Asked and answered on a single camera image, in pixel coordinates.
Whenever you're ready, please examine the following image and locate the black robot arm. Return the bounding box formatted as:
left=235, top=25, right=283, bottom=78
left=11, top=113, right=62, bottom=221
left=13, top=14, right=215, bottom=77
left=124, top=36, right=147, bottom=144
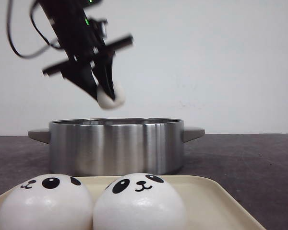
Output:
left=38, top=0, right=133, bottom=100

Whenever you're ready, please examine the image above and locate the stainless steel steamer pot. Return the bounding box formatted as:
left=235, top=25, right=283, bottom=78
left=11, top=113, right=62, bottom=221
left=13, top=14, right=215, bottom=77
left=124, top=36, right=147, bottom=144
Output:
left=28, top=118, right=205, bottom=176

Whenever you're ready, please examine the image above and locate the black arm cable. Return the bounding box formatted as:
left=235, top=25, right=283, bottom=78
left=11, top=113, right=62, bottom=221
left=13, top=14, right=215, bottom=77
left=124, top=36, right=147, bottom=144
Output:
left=6, top=0, right=63, bottom=59

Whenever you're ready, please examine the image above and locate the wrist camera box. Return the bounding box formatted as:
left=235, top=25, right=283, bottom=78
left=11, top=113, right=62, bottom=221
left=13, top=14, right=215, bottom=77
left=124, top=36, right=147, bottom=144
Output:
left=88, top=18, right=108, bottom=40

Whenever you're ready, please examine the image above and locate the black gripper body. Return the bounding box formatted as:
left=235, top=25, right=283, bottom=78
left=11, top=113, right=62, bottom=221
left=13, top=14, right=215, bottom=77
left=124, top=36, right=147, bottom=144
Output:
left=43, top=14, right=133, bottom=76

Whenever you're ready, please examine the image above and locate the cream plastic tray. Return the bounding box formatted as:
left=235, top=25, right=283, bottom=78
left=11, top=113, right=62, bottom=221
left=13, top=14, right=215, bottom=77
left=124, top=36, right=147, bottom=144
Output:
left=0, top=175, right=265, bottom=230

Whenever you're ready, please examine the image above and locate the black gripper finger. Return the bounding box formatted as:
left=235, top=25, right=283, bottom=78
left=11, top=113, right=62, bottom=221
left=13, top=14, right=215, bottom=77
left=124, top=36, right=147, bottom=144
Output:
left=62, top=65, right=97, bottom=101
left=93, top=53, right=116, bottom=100

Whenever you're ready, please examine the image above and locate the panda bun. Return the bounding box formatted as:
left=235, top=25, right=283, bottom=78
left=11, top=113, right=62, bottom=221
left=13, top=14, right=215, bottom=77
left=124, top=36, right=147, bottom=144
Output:
left=92, top=74, right=126, bottom=110
left=93, top=173, right=187, bottom=230
left=0, top=174, right=93, bottom=230

